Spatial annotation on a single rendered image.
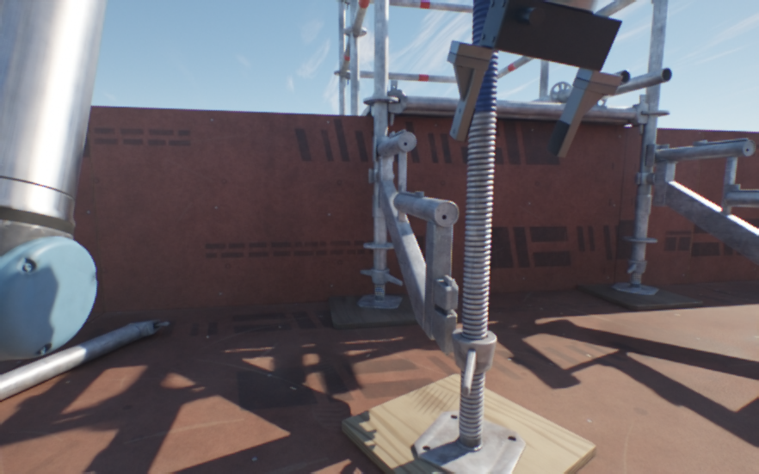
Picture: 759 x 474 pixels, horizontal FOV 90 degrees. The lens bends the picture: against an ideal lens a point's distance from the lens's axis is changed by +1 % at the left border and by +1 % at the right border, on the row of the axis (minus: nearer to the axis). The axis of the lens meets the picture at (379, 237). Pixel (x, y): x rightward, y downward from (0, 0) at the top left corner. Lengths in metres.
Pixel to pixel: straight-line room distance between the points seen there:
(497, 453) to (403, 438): 0.15
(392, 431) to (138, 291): 1.12
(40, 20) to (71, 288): 0.22
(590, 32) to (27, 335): 0.56
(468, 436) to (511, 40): 0.56
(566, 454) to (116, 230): 1.44
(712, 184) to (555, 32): 1.89
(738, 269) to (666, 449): 1.72
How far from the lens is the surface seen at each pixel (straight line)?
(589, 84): 0.53
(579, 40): 0.50
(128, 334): 1.27
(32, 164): 0.39
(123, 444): 0.86
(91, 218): 1.62
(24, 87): 0.41
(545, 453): 0.74
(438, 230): 0.73
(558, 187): 1.77
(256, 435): 0.79
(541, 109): 1.59
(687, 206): 1.74
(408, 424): 0.76
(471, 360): 0.58
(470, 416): 0.67
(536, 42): 0.47
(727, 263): 2.45
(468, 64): 0.46
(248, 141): 1.47
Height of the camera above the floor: 0.44
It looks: 7 degrees down
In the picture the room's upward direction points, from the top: straight up
